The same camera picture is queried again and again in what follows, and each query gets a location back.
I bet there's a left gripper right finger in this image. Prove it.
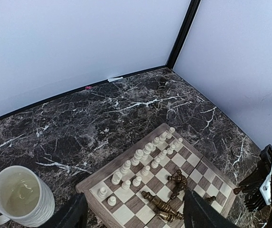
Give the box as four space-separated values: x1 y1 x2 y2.
183 188 238 228

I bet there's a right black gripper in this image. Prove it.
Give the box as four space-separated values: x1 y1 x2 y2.
233 144 272 212

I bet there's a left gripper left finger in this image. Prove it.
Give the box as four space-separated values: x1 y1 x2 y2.
39 193 88 228

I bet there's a wooden chess board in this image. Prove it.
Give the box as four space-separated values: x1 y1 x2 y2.
76 123 235 228

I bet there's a white pieces back row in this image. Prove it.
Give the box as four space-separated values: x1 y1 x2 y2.
111 127 188 194

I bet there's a fallen dark piece pile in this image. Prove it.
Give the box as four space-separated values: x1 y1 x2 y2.
141 169 188 222

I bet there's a white rook corner piece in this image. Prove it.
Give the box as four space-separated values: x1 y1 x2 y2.
98 187 107 199

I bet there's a white pawn left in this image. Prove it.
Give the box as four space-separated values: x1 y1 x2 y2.
107 196 116 207

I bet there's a white ribbed mug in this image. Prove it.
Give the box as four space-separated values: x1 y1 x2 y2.
0 165 55 228

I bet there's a right black frame post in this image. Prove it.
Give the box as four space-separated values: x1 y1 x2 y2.
166 0 201 70

